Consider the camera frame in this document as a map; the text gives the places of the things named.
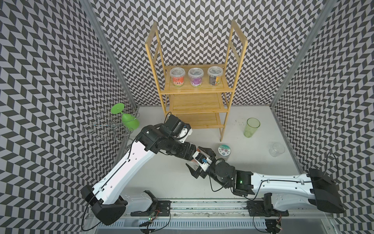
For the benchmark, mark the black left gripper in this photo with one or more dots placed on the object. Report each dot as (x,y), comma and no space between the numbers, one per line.
(183,154)

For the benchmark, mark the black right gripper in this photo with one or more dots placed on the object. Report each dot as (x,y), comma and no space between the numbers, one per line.
(198,171)

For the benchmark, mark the red tomato seed container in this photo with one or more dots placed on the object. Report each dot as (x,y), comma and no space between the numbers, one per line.
(177,76)

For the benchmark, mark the small purple seed jar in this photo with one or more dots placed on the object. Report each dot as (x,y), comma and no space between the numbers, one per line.
(196,76)

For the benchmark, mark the small clear seed jar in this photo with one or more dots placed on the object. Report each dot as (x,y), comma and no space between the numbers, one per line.
(215,74)

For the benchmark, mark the carrot seed container red label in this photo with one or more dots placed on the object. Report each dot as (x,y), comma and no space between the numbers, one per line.
(199,157)

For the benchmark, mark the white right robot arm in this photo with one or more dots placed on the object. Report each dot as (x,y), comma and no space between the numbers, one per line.
(314,188)

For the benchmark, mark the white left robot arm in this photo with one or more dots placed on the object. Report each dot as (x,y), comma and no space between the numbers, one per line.
(104,197)

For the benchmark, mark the wooden three-tier shelf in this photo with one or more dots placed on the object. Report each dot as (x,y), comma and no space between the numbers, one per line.
(206,106)

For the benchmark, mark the green translucent plastic cup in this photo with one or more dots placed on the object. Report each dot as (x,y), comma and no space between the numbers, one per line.
(252,125)

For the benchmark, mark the green plastic wine glass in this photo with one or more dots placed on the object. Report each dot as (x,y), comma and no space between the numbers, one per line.
(128,120)

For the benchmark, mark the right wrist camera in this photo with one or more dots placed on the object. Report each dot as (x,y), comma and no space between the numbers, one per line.
(206,165)

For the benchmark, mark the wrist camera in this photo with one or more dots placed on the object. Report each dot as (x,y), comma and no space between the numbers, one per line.
(206,165)
(175,128)

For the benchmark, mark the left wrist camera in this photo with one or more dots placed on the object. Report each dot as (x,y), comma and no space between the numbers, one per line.
(175,128)

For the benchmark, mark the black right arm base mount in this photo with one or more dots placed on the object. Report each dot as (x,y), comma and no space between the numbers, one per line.
(264,208)

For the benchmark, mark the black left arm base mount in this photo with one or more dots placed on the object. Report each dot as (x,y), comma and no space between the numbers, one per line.
(153,204)

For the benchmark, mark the chrome wire glass rack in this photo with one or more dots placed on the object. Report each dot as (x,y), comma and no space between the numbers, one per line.
(106,126)

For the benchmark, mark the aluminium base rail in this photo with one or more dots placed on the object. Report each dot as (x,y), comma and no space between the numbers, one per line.
(219,216)

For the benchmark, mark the left aluminium corner post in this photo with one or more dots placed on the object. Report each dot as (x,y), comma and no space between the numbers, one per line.
(87,8)

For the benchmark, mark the aluminium corner post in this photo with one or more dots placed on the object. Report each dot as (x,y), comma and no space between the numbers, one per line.
(316,27)
(87,8)

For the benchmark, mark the right aluminium corner post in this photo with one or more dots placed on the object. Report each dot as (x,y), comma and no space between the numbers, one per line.
(316,27)

